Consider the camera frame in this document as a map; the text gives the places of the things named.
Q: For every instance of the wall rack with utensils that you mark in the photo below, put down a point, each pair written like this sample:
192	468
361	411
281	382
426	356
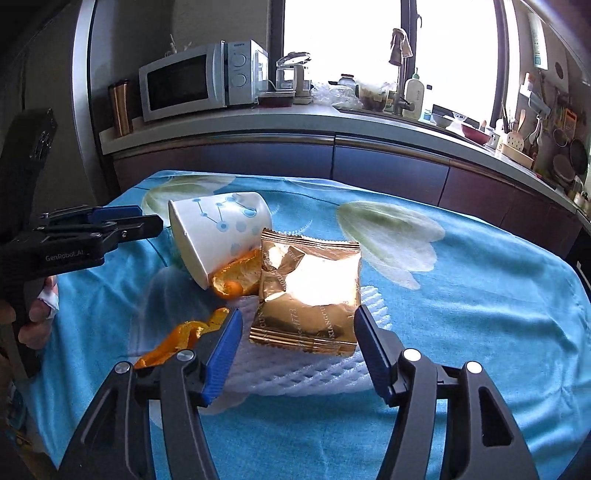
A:
549	106

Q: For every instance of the cream utensil holder with spatulas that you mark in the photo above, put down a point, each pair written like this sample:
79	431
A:
517	150

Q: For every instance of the glass kettle with lid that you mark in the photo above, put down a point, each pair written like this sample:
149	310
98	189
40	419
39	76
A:
293	76

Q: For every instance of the red bowl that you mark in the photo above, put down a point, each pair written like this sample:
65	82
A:
475	134

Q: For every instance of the copper thermos mug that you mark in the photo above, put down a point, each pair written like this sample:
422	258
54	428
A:
121	110

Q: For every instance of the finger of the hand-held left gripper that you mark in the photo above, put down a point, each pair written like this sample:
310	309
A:
115	212
138	228

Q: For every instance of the white dotted paper cup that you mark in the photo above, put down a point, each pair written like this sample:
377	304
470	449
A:
217	230

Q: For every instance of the clear plastic bag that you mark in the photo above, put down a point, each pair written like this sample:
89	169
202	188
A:
334	96

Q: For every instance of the small teapot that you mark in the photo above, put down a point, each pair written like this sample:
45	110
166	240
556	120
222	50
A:
348	80

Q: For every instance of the white kitchen countertop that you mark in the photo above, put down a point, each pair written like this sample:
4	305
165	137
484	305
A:
277	120

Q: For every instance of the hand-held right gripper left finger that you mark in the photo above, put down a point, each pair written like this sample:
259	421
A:
224	355

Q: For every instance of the grey refrigerator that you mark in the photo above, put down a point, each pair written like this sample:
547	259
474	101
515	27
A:
60	69

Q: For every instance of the brown base cabinets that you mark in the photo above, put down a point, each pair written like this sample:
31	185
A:
369	161

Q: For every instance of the small white bowl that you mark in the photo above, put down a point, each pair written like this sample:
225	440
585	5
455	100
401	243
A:
444	121

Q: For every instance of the hanging frying pan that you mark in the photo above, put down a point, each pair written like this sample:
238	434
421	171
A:
579	156

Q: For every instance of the glass jar with food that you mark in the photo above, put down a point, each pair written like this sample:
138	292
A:
371	98

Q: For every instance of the dark-framed kitchen window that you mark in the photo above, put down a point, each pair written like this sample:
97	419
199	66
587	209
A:
346	41

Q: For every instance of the orange peel piece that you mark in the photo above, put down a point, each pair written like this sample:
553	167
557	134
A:
184	337
238	277

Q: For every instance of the white soap bottle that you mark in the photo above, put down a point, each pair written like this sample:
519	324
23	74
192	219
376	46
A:
414	97

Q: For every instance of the black built-in oven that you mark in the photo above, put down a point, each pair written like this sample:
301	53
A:
582	277

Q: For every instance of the white wall water heater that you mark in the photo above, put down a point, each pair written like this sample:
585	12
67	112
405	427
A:
547	41

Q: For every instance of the white foam fruit net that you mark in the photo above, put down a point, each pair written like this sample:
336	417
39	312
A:
295	374

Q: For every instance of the white microwave oven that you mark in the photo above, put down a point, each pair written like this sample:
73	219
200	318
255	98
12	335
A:
184	83

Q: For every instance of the gold foil snack wrapper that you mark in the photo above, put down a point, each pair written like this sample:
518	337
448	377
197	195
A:
309	295

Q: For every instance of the blue flower-print tablecloth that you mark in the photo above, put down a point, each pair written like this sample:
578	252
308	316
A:
461	323

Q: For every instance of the dark red food container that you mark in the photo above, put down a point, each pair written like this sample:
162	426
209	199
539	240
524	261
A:
276	98

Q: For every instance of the metal kitchen faucet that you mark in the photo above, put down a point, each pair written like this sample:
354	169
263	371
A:
399	69

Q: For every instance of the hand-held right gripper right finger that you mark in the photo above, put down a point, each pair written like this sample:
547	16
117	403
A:
374	355

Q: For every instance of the person's left hand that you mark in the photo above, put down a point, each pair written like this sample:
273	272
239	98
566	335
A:
41	314

